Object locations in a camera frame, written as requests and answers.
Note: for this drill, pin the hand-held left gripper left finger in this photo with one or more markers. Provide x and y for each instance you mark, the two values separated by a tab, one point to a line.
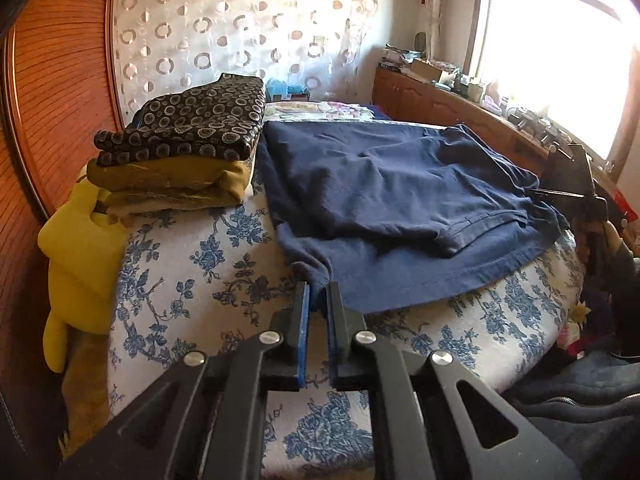
302	340

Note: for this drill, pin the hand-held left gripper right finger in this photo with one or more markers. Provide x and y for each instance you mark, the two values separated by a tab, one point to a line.
334	345

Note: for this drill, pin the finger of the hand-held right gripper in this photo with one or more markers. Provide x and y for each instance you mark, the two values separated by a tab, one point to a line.
555	192

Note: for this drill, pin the navy blue t-shirt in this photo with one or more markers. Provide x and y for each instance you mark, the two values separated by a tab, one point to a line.
375	185

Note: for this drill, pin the person's right hand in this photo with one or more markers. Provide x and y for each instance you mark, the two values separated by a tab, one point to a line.
614	240

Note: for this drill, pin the grey handheld device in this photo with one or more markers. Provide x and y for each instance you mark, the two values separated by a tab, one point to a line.
520	119
548	136

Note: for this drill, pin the pink figure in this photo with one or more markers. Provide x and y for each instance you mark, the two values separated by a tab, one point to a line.
492	97

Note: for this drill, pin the blue floral sheet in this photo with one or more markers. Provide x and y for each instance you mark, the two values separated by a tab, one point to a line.
200	285

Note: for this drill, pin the window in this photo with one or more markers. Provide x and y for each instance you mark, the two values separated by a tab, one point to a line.
560	45

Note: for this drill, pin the wooden cabinet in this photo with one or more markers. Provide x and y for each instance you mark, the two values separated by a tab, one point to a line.
430	105

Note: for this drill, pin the open cardboard box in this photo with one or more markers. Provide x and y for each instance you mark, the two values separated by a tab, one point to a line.
427	70

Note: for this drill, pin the navy blue blanket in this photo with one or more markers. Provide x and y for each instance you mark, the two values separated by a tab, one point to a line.
377	114

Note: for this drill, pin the round dark mirror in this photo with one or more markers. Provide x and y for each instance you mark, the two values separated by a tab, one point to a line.
420	41

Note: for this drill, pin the stack of papers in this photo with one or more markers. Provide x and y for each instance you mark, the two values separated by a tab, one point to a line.
395	57

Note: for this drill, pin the mustard folded garment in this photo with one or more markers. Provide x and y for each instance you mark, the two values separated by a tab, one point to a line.
165	177

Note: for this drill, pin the white window curtain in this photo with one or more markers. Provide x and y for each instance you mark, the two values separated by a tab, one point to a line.
432	5

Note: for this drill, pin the person's dark jacket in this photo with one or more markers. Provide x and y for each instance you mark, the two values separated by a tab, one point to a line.
575	420

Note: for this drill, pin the colourful floral quilt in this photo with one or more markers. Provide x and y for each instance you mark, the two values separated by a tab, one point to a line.
320	110

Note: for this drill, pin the yellow plush toy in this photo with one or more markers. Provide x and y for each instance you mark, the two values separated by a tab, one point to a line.
80	265

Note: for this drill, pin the small cardboard box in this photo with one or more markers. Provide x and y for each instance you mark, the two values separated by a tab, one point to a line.
295	97

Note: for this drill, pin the dark circle-patterned folded garment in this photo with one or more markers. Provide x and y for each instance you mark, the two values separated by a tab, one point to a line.
200	115

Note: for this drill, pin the blue plastic bag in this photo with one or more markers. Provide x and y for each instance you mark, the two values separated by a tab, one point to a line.
277	87

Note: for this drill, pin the sheer circle-patterned curtain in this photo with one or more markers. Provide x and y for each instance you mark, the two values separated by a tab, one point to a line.
225	25

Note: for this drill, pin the wooden slatted wardrobe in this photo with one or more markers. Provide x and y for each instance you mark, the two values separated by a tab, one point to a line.
55	85

